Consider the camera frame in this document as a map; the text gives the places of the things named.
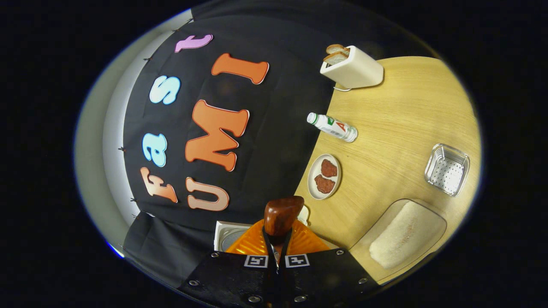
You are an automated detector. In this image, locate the black backdrop cloth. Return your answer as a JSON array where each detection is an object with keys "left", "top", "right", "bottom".
[{"left": 122, "top": 0, "right": 429, "bottom": 288}]

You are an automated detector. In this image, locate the white toaster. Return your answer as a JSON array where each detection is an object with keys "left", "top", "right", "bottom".
[{"left": 320, "top": 45, "right": 384, "bottom": 89}]

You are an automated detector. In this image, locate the clear perforated chopstick holder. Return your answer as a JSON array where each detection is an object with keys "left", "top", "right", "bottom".
[{"left": 424, "top": 143, "right": 471, "bottom": 197}]

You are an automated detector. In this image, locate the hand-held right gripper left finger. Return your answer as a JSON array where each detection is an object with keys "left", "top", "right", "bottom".
[{"left": 178, "top": 218, "right": 278, "bottom": 306}]

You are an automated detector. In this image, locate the white rice cooker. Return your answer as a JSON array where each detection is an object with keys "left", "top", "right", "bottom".
[{"left": 214, "top": 221, "right": 266, "bottom": 254}]

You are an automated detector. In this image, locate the white bottle green label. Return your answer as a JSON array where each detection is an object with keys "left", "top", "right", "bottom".
[{"left": 307, "top": 113, "right": 358, "bottom": 143}]

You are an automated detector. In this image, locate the white oval plate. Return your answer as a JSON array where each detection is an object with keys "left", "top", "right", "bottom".
[{"left": 308, "top": 154, "right": 342, "bottom": 200}]

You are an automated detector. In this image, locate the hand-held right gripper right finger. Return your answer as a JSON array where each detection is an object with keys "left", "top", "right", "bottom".
[{"left": 276, "top": 218, "right": 379, "bottom": 306}]

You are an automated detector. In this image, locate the brown wooden spoon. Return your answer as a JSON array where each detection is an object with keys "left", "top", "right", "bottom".
[{"left": 264, "top": 196, "right": 305, "bottom": 239}]

